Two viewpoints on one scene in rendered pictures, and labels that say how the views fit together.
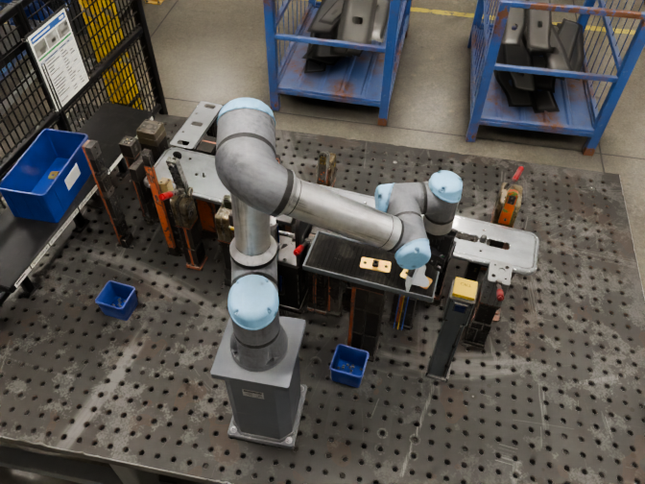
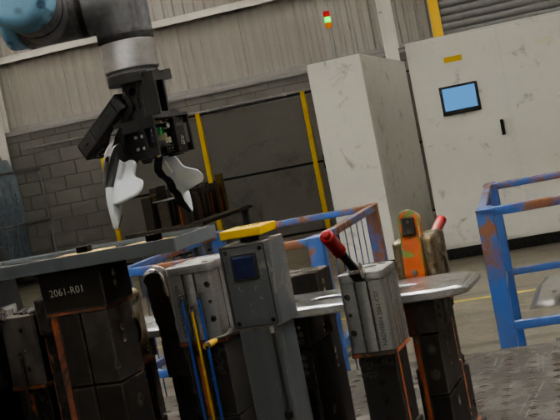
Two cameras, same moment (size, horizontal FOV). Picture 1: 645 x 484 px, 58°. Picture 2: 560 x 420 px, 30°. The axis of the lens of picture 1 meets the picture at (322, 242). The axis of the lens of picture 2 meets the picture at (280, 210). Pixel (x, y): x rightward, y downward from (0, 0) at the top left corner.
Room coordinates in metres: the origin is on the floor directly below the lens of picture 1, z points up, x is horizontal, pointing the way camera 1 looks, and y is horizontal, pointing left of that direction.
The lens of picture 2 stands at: (-0.44, -0.53, 1.25)
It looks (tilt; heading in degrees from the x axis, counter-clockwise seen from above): 3 degrees down; 4
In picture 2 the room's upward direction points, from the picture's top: 11 degrees counter-clockwise
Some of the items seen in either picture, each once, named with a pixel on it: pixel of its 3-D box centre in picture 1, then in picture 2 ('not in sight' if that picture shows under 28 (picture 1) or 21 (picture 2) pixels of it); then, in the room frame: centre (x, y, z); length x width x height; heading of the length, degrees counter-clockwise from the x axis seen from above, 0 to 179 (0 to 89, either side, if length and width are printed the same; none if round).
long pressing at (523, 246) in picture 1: (334, 205); (96, 332); (1.40, -0.04, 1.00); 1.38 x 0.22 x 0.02; 73
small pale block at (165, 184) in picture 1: (174, 217); not in sight; (1.44, 0.54, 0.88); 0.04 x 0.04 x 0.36; 73
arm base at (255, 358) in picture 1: (257, 335); not in sight; (0.79, 0.16, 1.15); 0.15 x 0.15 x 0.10
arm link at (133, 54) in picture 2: (438, 219); (131, 59); (0.96, -0.28, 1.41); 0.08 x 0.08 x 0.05
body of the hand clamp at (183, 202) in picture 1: (189, 231); not in sight; (1.38, 0.48, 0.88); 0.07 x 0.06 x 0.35; 163
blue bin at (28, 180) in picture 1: (51, 174); not in sight; (1.43, 0.91, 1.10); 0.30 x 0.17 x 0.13; 169
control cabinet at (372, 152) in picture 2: not in sight; (372, 137); (10.34, -0.88, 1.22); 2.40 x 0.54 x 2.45; 166
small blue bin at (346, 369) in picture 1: (348, 367); not in sight; (0.92, -0.09, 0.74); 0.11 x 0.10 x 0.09; 73
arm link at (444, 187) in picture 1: (441, 197); (116, 2); (0.96, -0.27, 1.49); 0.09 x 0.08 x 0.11; 95
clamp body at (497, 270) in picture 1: (487, 305); (389, 388); (1.07, -0.53, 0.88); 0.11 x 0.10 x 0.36; 163
